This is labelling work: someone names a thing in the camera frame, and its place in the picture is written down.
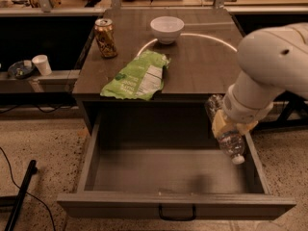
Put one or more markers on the gold soda can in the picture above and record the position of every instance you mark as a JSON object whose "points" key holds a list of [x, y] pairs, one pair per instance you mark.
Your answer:
{"points": [[104, 35]]}

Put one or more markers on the grey open top drawer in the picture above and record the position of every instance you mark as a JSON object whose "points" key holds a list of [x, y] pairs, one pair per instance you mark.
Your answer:
{"points": [[141, 158]]}

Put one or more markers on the green chip bag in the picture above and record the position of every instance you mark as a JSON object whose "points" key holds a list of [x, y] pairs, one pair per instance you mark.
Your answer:
{"points": [[140, 79]]}

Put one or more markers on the dark round dish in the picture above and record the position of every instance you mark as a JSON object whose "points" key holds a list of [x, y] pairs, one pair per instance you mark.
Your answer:
{"points": [[22, 69]]}

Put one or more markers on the white paper cup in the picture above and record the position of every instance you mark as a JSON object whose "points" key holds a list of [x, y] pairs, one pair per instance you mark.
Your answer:
{"points": [[42, 64]]}

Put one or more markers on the black stand leg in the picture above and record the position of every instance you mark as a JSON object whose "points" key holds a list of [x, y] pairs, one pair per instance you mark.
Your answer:
{"points": [[13, 203]]}

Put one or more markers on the black drawer handle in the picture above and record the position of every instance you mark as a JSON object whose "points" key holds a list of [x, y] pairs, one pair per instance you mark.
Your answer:
{"points": [[176, 213]]}

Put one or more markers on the white ceramic bowl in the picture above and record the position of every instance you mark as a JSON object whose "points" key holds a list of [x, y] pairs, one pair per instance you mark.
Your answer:
{"points": [[166, 29]]}

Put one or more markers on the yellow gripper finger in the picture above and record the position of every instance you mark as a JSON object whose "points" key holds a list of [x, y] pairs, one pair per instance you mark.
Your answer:
{"points": [[245, 128], [222, 124]]}

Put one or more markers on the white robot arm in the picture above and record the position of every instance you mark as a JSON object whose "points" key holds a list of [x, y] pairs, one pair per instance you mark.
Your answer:
{"points": [[272, 60]]}

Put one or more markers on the grey side shelf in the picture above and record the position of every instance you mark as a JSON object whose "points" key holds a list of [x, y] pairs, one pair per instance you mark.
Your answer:
{"points": [[57, 81]]}

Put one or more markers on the clear plastic water bottle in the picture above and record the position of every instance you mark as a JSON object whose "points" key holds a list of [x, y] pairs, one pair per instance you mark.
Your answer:
{"points": [[230, 143]]}

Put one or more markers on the dark wooden counter cabinet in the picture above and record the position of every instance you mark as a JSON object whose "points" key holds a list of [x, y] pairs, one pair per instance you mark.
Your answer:
{"points": [[202, 60]]}

